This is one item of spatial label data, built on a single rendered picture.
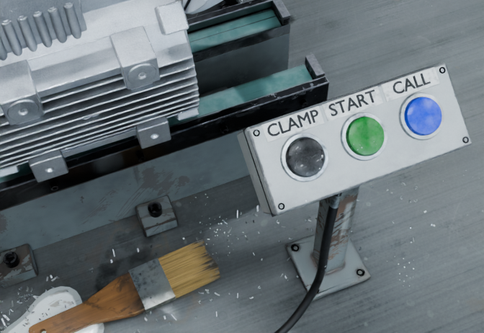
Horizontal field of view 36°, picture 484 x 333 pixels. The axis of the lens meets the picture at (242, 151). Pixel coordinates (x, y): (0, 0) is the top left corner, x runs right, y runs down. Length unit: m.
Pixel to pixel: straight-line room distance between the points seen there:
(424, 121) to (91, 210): 0.39
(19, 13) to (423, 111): 0.32
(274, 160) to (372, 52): 0.45
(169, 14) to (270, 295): 0.33
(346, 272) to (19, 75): 0.40
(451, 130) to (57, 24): 0.33
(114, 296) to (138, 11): 0.31
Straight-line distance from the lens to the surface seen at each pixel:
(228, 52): 0.84
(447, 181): 0.89
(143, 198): 0.83
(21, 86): 0.62
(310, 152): 0.55
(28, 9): 0.61
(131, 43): 0.63
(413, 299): 0.81
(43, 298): 0.82
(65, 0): 0.61
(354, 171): 0.57
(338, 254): 0.77
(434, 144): 0.60
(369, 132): 0.57
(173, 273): 0.80
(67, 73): 0.63
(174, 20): 0.63
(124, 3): 0.65
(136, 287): 0.80
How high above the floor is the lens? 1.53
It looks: 56 degrees down
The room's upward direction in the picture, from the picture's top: 2 degrees counter-clockwise
